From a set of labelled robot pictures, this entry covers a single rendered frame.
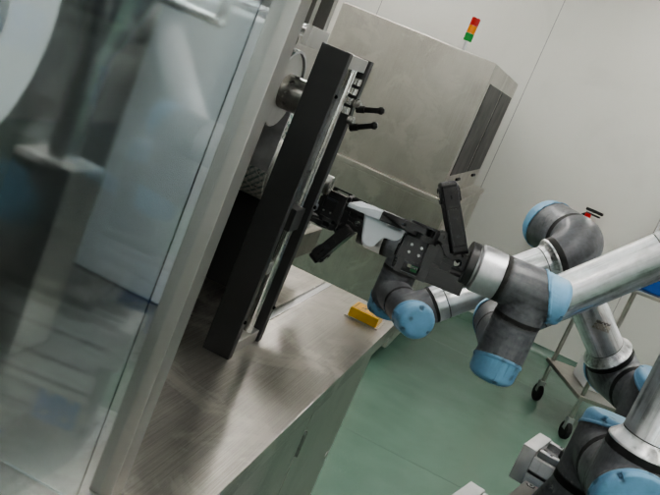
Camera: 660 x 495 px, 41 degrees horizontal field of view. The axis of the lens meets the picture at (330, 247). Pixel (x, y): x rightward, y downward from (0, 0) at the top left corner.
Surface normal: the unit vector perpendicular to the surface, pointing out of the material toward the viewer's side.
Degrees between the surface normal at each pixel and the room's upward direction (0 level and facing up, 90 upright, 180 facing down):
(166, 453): 0
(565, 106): 90
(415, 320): 90
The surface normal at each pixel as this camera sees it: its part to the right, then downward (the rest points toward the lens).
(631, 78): -0.27, 0.11
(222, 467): 0.37, -0.90
